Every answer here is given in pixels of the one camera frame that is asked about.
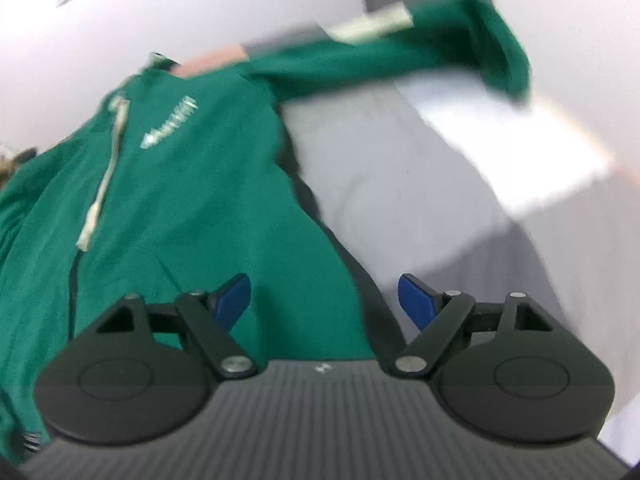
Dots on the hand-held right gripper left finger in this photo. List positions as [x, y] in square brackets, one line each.
[232, 302]

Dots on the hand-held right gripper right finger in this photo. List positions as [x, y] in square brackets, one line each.
[415, 302]

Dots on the green hoodie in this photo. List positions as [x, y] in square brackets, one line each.
[175, 210]

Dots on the patchwork bed blanket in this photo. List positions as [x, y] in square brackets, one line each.
[390, 170]

